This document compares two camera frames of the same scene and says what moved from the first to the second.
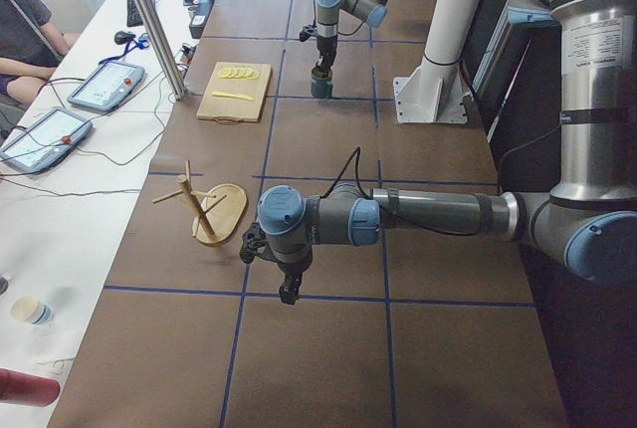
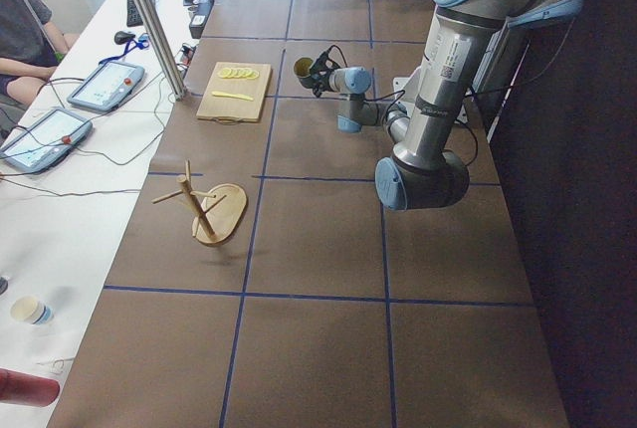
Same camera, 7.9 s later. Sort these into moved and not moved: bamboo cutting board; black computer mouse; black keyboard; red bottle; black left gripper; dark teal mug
Moved: dark teal mug; black left gripper
Not moved: bamboo cutting board; red bottle; black keyboard; black computer mouse
